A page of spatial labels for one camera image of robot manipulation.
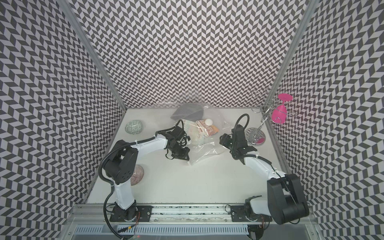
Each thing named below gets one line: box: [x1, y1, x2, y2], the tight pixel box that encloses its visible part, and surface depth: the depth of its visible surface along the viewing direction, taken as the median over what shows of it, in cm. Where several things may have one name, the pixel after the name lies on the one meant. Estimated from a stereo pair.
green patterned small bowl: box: [125, 120, 143, 135], surface depth 107 cm
